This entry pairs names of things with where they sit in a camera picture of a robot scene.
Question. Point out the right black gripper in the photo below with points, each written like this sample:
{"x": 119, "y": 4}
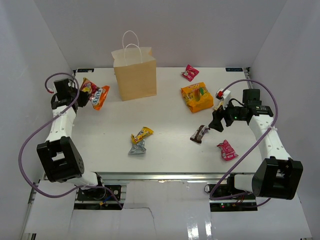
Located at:
{"x": 218, "y": 115}

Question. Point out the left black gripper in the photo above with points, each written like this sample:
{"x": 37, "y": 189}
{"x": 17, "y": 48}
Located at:
{"x": 85, "y": 98}

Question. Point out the orange Fox's candy bag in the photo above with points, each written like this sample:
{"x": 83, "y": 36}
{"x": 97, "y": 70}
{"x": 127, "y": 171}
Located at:
{"x": 97, "y": 95}

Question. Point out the brown chocolate bar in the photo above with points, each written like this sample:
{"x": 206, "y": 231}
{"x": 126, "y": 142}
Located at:
{"x": 200, "y": 132}

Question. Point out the pink snack packet front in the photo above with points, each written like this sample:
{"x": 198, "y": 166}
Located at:
{"x": 227, "y": 152}

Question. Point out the pink snack packet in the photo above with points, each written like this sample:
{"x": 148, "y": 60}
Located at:
{"x": 227, "y": 152}
{"x": 190, "y": 73}

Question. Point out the yellow M&M's packet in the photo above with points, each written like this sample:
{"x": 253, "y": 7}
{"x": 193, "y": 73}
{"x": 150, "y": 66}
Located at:
{"x": 142, "y": 134}

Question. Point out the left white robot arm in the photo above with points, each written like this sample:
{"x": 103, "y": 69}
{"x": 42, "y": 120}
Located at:
{"x": 58, "y": 155}

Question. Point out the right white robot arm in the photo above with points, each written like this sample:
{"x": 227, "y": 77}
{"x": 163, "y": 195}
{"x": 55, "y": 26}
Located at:
{"x": 278, "y": 175}

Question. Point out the large orange candy bag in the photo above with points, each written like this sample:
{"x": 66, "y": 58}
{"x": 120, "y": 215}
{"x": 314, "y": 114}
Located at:
{"x": 197, "y": 97}

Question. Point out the brown paper bag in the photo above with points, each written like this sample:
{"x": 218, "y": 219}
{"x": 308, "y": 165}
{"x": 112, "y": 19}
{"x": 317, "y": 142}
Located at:
{"x": 135, "y": 71}

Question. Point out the small yellow snack bar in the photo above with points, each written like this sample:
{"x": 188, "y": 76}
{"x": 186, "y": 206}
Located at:
{"x": 218, "y": 104}

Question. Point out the pink snack packet back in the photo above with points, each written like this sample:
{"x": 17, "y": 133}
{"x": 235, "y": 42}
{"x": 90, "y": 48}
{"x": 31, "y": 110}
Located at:
{"x": 190, "y": 73}

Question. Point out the silver foil snack packet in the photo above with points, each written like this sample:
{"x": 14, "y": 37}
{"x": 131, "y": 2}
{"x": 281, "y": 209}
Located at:
{"x": 138, "y": 149}

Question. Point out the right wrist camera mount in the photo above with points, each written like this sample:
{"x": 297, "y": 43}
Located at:
{"x": 223, "y": 95}

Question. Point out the aluminium frame rail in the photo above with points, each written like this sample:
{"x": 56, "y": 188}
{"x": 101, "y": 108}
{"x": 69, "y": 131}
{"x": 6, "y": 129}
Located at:
{"x": 109, "y": 177}

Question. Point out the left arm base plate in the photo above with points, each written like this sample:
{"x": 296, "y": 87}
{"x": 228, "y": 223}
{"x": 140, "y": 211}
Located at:
{"x": 99, "y": 194}

